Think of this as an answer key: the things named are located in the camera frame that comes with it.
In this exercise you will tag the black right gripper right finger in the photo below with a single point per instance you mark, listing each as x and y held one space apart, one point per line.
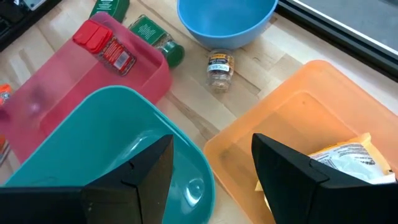
311 199

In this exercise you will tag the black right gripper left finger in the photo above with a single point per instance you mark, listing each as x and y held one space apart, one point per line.
109 199

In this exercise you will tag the red-capped spice jar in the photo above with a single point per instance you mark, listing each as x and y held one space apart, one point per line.
105 46

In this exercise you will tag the small glass saffron jar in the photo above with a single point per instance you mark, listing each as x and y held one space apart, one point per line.
220 70

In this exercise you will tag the teal plastic bin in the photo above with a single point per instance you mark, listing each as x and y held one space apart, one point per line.
93 130

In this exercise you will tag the orange plastic bin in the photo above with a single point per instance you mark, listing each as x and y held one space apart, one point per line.
295 109

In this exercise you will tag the pink plastic bin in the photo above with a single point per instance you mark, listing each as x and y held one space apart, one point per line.
77 87

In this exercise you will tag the orange white snack packet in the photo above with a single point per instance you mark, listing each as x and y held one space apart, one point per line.
4 95

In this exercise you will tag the green-capped spice jar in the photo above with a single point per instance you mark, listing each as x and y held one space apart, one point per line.
155 35

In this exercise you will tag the green spice box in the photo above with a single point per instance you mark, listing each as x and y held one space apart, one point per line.
110 7

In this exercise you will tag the blue bowl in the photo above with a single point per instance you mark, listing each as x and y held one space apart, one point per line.
227 21

